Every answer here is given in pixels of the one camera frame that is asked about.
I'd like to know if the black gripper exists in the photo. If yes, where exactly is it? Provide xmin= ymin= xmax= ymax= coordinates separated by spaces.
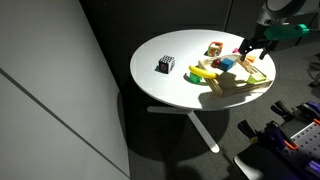
xmin=238 ymin=37 xmax=278 ymax=62

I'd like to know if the light green block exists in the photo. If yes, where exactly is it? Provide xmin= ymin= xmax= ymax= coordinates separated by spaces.
xmin=246 ymin=73 xmax=268 ymax=85

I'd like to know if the orange block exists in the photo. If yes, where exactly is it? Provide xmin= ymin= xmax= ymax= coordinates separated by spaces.
xmin=245 ymin=54 xmax=257 ymax=64

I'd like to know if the blue block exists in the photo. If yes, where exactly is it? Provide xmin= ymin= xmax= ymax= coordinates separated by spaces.
xmin=218 ymin=58 xmax=235 ymax=72

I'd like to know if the light wooden tray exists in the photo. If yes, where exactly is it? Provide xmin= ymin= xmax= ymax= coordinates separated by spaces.
xmin=197 ymin=52 xmax=273 ymax=98

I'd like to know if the dark green block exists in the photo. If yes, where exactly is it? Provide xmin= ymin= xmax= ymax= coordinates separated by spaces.
xmin=189 ymin=72 xmax=203 ymax=84

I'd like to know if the yellow banana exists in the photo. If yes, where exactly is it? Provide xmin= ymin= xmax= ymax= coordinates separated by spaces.
xmin=188 ymin=64 xmax=218 ymax=80

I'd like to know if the purple and black clamp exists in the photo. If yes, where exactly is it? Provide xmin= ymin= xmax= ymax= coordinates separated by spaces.
xmin=237 ymin=119 xmax=268 ymax=145

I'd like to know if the black and white dice cube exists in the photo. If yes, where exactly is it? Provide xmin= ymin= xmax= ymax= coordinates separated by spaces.
xmin=158 ymin=54 xmax=176 ymax=74

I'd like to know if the white table base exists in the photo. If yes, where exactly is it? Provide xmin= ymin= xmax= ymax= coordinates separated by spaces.
xmin=146 ymin=105 xmax=221 ymax=154

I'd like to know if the black perforated breadboard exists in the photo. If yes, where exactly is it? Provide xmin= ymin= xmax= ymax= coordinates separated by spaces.
xmin=289 ymin=120 xmax=320 ymax=162

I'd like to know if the black textured platform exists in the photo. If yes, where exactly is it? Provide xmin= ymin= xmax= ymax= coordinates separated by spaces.
xmin=233 ymin=146 xmax=313 ymax=180

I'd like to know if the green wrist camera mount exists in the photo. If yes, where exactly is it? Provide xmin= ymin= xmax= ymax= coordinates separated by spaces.
xmin=263 ymin=23 xmax=311 ymax=42

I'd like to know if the purple clamp with red handle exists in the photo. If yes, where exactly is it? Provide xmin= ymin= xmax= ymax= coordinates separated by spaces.
xmin=298 ymin=100 xmax=320 ymax=127

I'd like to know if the purple clamp with orange handle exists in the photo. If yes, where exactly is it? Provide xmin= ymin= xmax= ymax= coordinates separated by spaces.
xmin=266 ymin=124 xmax=300 ymax=152

